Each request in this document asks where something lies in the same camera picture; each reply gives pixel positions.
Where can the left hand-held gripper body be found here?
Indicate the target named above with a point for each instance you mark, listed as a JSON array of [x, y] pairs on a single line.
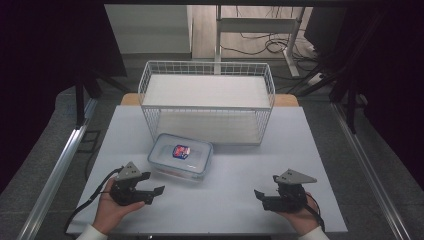
[[128, 191]]

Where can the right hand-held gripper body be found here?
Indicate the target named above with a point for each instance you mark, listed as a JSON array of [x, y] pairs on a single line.
[[291, 196]]

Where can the person's right hand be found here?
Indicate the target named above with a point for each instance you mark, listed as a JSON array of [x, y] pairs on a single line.
[[305, 220]]

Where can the person's left hand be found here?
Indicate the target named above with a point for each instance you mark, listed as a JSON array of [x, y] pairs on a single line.
[[108, 211]]

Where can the red and blue small packet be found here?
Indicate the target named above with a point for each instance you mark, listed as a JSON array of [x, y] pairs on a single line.
[[181, 151]]

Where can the person's right white sleeve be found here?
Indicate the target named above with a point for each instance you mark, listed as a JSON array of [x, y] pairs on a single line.
[[313, 235]]

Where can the person's white sleeve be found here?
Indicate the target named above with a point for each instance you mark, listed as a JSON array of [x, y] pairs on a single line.
[[91, 234], [313, 235]]

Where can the clear plastic lidded container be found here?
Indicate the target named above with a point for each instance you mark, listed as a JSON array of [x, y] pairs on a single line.
[[196, 160]]

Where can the person's left white sleeve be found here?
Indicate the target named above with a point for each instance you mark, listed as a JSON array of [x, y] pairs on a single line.
[[91, 234]]

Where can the black stand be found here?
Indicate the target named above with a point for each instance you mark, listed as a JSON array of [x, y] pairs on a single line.
[[350, 106], [80, 100]]

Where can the white power strip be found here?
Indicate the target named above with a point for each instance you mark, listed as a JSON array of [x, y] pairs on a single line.
[[316, 78]]

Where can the white cabinet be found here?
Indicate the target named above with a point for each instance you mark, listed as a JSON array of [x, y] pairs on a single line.
[[150, 30]]

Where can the aluminium frame rail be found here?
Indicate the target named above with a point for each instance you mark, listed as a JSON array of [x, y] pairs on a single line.
[[53, 180], [370, 173]]

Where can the white metal desk frame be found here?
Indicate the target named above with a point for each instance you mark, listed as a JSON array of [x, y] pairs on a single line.
[[256, 25]]

